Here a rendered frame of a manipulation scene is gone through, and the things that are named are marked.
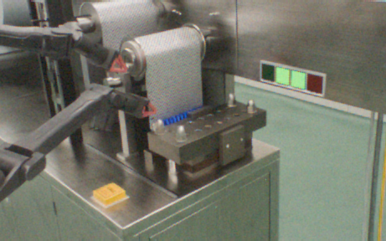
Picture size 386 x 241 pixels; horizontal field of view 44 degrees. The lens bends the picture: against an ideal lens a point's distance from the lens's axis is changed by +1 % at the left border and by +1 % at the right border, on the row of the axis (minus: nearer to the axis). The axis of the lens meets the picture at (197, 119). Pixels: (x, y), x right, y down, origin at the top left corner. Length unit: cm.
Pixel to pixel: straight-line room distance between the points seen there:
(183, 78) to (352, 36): 58
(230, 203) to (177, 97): 40
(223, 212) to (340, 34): 66
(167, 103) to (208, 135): 21
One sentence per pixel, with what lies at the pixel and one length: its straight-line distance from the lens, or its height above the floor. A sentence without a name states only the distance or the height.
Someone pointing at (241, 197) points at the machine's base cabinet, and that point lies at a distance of 162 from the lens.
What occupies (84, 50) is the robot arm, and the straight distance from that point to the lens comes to 143.
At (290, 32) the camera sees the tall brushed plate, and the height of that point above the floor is 133.
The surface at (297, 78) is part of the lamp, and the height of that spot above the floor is 119.
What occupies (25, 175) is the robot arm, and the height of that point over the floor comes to 116.
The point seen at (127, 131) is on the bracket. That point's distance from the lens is 163.
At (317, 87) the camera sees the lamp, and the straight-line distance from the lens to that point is 145.
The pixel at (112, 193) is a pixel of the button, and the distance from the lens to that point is 143.
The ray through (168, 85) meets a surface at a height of 115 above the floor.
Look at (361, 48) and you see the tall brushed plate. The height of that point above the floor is 131.
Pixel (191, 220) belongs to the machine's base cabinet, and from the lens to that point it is 148.
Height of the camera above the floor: 164
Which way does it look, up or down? 22 degrees down
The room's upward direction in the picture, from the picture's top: 3 degrees counter-clockwise
